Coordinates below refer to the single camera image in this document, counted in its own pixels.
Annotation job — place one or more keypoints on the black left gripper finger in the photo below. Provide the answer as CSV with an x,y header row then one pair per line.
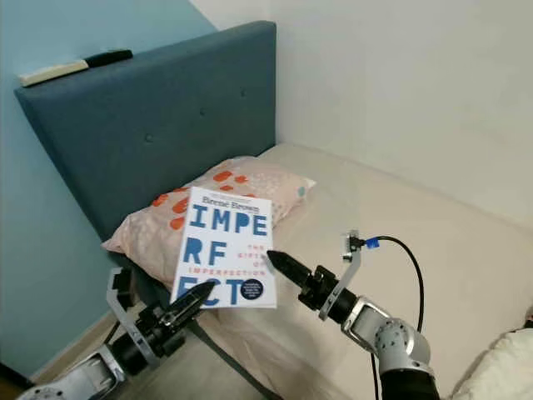
x,y
200,315
194,302

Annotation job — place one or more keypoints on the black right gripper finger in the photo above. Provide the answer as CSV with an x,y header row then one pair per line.
x,y
290,278
290,265

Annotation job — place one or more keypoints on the white printed card pack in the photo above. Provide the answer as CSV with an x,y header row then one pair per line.
x,y
225,242

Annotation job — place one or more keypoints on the pink pillow with orange prints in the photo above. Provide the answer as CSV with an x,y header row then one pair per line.
x,y
150,225

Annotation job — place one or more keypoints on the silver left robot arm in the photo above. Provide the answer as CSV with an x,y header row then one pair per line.
x,y
83,383

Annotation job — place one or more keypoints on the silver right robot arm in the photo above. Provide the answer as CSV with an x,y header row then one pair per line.
x,y
391,342

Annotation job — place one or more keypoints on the beige mattress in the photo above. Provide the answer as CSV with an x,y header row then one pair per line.
x,y
425,225

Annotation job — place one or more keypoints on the dark teal upholstered headboard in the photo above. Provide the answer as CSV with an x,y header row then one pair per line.
x,y
150,117

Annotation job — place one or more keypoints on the cream cartoon print blanket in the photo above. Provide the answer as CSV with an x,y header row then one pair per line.
x,y
504,367

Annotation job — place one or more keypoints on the small black object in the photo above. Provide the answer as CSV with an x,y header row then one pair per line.
x,y
108,58

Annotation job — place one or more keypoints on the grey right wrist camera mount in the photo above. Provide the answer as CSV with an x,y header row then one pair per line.
x,y
351,246

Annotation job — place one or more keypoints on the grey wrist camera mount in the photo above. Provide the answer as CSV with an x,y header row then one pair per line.
x,y
351,246
119,287

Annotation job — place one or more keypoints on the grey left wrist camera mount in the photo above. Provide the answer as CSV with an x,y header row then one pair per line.
x,y
119,287

